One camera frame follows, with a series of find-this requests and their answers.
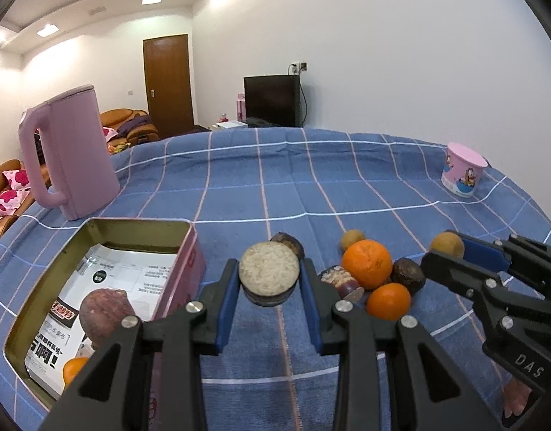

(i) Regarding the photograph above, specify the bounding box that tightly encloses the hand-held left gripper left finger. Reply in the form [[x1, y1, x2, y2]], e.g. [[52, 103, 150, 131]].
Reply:
[[37, 258, 240, 431]]

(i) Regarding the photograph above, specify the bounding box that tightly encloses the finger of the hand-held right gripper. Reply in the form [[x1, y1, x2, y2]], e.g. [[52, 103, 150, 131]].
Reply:
[[447, 230, 551, 299], [420, 250, 528, 338]]

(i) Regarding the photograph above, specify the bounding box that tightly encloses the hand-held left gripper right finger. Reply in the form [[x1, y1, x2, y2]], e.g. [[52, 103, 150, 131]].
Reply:
[[299, 258, 505, 431]]

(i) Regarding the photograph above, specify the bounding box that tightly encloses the yellow-brown round fruit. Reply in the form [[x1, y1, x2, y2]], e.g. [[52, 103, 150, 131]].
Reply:
[[430, 231, 466, 259]]

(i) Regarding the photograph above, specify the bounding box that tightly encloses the cut dark round fruit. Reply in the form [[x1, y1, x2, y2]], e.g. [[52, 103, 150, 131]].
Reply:
[[239, 241, 300, 308]]

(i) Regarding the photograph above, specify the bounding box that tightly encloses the pink metal tin box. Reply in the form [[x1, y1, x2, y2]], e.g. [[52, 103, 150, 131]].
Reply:
[[3, 218, 207, 431]]

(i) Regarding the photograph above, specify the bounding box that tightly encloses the wrinkled brown passion fruit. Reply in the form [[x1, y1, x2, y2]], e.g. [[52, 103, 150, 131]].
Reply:
[[270, 232, 305, 260]]

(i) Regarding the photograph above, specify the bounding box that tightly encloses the large orange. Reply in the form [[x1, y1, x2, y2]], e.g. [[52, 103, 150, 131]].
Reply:
[[342, 239, 393, 290]]

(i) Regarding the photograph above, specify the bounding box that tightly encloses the small orange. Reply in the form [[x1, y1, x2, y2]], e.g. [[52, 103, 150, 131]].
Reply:
[[366, 283, 412, 321], [62, 357, 91, 387]]

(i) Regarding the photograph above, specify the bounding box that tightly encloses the person's right hand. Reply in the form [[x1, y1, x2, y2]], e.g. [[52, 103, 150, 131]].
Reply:
[[502, 379, 534, 418]]

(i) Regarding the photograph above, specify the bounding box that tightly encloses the dark purple passion fruit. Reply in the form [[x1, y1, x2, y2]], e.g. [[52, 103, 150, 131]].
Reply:
[[391, 257, 426, 297]]

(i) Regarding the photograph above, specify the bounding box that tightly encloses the small yellow round fruit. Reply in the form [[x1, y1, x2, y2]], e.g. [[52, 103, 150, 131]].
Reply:
[[339, 229, 365, 252]]

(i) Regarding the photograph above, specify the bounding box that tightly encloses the pink cartoon cup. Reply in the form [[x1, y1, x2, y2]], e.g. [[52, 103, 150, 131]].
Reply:
[[441, 142, 489, 198]]

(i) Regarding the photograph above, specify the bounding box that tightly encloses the purple sweet potato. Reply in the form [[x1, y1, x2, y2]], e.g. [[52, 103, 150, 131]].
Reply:
[[79, 288, 137, 351]]

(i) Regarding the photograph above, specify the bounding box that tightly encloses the blue checked tablecloth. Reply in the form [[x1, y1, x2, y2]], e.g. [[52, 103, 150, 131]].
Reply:
[[0, 126, 551, 431]]

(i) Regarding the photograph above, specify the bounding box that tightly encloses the white flat box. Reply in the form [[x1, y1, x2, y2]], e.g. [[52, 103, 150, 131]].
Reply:
[[211, 119, 249, 132]]

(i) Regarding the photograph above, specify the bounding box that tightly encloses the purple cloth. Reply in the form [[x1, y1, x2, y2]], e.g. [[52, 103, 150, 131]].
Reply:
[[118, 116, 153, 136]]

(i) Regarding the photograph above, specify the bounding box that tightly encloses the pink kettle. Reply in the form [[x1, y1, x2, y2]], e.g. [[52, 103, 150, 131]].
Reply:
[[19, 84, 121, 222]]

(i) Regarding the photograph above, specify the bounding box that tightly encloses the black television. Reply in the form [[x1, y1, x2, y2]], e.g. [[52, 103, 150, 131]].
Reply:
[[243, 75, 302, 128]]

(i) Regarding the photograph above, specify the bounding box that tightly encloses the brown leather sofa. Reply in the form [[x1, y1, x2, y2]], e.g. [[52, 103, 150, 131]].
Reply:
[[0, 159, 49, 252], [99, 108, 159, 150]]

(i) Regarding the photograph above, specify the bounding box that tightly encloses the brown wooden door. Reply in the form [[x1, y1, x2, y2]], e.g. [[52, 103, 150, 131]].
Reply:
[[143, 34, 195, 140]]

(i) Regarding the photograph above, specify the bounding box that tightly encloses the black power cable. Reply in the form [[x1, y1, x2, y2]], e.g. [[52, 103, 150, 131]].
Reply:
[[300, 72, 310, 126]]

